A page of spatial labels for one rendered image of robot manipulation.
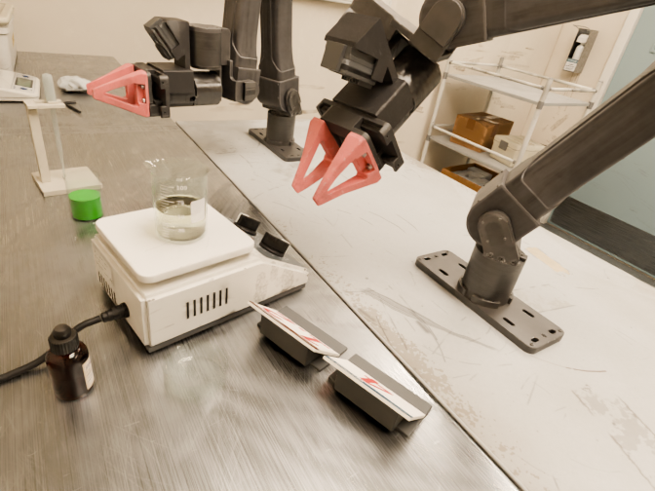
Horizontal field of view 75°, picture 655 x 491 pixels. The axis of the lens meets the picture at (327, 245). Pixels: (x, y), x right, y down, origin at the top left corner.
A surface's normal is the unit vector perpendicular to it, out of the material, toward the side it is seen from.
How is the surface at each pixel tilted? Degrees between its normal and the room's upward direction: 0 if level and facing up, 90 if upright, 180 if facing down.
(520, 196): 88
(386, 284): 0
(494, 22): 93
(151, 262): 0
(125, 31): 90
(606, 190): 90
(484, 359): 0
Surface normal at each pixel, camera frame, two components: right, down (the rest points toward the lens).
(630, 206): -0.84, 0.17
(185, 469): 0.15, -0.85
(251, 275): 0.67, 0.46
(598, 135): -0.44, 0.37
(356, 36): -0.36, -0.48
